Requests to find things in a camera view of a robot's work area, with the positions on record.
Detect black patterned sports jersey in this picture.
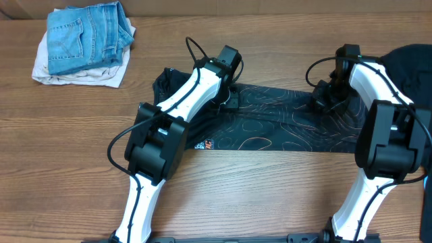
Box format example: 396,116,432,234
152,67,371,153

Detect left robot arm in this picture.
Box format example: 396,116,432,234
108,46,243,242

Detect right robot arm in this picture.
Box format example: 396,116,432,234
312,44,431,242

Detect black garment pile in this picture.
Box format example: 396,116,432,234
380,44,432,109

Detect folded blue denim jeans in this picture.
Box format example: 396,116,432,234
47,1,134,76

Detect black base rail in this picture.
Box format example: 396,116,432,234
80,232,382,243

